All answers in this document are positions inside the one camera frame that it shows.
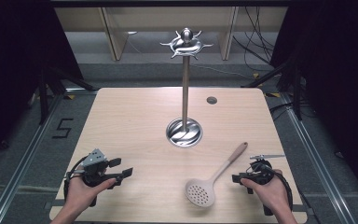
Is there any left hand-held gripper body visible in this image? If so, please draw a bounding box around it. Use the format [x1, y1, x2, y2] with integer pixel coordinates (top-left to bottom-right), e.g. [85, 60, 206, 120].
[80, 148, 117, 207]

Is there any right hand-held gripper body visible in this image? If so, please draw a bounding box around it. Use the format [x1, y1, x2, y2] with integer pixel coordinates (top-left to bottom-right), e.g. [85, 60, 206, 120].
[238, 154, 286, 217]

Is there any beige slotted spoon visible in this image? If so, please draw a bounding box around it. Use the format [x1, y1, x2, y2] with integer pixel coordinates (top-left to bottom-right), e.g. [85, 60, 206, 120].
[185, 141, 249, 208]

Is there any steel utensil stand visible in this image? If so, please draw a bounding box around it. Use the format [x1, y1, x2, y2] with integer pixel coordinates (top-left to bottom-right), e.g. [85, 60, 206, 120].
[159, 27, 214, 148]

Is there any person's right hand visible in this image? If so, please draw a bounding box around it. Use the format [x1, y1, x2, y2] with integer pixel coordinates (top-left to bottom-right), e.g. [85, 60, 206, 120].
[240, 168, 290, 217]

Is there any person's left hand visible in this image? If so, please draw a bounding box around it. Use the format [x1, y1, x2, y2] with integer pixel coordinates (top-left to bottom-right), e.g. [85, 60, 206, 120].
[62, 175, 117, 217]

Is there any wooden table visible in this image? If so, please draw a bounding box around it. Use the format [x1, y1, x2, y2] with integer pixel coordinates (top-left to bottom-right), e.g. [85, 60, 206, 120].
[48, 87, 309, 224]

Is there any black tripod stand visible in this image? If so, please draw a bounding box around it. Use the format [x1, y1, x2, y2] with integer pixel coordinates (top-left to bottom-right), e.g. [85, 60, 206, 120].
[31, 63, 98, 126]
[241, 55, 309, 121]

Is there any beige wooden desk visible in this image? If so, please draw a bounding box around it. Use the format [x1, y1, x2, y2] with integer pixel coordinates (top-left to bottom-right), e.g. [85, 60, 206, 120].
[53, 6, 289, 62]

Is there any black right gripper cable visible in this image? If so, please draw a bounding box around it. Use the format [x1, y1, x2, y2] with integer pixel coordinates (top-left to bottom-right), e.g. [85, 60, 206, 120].
[245, 161, 295, 212]

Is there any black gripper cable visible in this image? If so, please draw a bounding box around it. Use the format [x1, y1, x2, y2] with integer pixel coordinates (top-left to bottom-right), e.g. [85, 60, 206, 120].
[245, 161, 295, 212]
[62, 156, 90, 202]

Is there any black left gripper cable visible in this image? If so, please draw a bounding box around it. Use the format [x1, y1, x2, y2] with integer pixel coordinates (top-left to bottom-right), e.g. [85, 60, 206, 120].
[62, 156, 90, 202]

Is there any aluminium floor rail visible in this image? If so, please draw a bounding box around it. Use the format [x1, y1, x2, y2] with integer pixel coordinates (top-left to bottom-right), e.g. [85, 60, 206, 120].
[0, 90, 98, 224]
[263, 91, 355, 224]

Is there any bundle of black cables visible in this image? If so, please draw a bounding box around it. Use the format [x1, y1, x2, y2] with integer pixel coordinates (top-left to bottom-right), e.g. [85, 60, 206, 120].
[231, 6, 281, 73]

